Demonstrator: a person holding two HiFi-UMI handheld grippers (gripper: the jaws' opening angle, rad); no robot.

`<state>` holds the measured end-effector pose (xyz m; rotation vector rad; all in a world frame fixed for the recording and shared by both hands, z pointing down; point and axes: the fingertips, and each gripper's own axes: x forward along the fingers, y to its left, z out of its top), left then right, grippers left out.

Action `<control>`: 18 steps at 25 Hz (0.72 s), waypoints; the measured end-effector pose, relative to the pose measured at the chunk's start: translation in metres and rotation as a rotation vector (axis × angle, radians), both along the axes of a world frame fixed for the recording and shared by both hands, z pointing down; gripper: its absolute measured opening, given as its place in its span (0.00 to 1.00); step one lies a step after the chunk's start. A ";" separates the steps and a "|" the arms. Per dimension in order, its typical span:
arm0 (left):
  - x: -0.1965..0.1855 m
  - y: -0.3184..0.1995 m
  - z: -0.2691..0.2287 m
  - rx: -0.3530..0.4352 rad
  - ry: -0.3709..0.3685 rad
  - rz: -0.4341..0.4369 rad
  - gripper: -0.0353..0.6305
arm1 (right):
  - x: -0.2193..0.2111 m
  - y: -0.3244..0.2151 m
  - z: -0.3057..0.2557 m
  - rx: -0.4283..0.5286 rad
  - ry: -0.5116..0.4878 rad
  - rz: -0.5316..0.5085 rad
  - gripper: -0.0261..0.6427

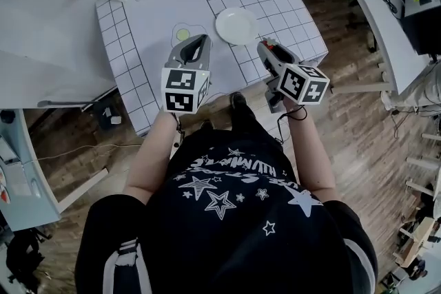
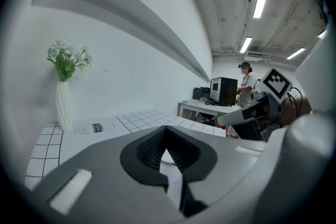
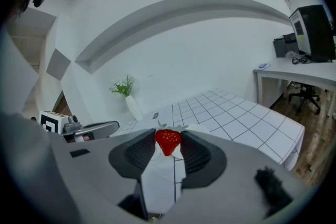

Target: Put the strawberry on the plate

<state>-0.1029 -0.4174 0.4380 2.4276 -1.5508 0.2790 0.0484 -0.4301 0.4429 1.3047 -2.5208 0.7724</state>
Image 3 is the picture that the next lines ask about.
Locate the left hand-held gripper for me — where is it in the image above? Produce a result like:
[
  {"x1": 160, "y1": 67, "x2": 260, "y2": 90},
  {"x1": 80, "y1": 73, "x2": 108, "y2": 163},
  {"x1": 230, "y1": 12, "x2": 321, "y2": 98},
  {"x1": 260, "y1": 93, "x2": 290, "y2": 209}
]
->
[{"x1": 38, "y1": 110, "x2": 120, "y2": 143}]

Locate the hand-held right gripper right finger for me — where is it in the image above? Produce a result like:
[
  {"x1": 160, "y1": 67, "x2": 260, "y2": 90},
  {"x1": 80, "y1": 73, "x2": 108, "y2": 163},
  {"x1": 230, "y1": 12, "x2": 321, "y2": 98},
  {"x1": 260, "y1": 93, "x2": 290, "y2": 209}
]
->
[{"x1": 180, "y1": 130, "x2": 228, "y2": 190}]

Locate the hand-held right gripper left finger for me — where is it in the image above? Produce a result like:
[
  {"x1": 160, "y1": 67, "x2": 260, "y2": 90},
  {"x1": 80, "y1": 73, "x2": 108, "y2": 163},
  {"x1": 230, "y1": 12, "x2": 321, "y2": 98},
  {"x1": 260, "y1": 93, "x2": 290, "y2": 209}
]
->
[{"x1": 108, "y1": 127, "x2": 158, "y2": 221}]

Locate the red small object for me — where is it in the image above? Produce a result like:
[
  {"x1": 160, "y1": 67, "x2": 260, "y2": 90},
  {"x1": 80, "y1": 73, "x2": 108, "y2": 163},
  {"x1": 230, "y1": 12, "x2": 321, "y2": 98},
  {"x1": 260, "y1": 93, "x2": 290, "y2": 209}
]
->
[{"x1": 155, "y1": 120, "x2": 190, "y2": 157}]

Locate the white ribbed vase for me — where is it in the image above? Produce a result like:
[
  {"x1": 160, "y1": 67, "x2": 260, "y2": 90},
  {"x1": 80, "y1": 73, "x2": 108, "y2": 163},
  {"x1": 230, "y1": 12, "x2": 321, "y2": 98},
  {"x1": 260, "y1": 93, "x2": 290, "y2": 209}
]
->
[{"x1": 124, "y1": 95, "x2": 144, "y2": 121}]

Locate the white flower bouquet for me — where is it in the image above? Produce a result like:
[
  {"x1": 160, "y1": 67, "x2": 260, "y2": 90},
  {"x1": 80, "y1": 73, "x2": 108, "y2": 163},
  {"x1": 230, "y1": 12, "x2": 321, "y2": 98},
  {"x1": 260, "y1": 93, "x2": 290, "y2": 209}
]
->
[{"x1": 109, "y1": 74, "x2": 136, "y2": 98}]

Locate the black office chair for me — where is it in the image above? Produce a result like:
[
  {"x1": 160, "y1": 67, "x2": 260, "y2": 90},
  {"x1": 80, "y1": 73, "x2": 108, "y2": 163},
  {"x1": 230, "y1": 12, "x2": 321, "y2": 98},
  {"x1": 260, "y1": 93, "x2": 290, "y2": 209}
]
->
[{"x1": 288, "y1": 81, "x2": 321, "y2": 115}]

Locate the white office desk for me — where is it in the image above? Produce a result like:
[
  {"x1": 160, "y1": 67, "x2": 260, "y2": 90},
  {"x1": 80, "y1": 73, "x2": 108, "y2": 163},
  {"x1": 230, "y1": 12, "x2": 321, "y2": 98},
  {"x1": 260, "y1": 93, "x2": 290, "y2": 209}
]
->
[{"x1": 253, "y1": 56, "x2": 336, "y2": 116}]

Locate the black desktop box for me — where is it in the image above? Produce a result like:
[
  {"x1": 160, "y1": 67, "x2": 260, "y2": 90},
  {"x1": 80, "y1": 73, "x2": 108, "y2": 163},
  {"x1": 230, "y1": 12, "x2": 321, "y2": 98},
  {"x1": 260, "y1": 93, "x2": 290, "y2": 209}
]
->
[{"x1": 273, "y1": 33, "x2": 300, "y2": 58}]

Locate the black computer tower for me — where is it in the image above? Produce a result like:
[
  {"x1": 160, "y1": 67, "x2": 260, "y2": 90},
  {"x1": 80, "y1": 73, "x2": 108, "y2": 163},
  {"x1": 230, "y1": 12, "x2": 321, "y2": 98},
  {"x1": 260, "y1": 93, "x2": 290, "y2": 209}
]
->
[{"x1": 289, "y1": 4, "x2": 336, "y2": 63}]

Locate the coiled black cable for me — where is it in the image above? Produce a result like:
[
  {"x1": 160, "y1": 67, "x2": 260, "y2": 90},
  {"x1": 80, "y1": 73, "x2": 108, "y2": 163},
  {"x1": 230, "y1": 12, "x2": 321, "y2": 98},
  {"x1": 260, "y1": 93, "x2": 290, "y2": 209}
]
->
[{"x1": 291, "y1": 56, "x2": 308, "y2": 65}]

